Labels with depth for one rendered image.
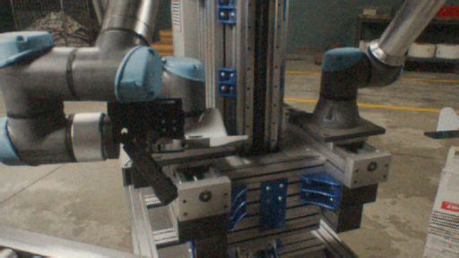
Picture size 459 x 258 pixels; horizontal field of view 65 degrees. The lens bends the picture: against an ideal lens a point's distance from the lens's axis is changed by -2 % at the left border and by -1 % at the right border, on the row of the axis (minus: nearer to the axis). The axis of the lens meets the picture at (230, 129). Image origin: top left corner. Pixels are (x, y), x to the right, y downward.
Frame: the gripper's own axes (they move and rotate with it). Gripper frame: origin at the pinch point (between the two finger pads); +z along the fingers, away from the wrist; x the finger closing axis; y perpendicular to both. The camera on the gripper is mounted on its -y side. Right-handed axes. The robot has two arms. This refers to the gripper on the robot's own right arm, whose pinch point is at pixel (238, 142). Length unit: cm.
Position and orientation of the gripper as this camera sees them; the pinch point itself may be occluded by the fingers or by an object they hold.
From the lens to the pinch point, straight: 57.9
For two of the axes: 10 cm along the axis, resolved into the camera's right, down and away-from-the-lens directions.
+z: 9.9, -0.5, 1.4
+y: -0.6, -10.0, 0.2
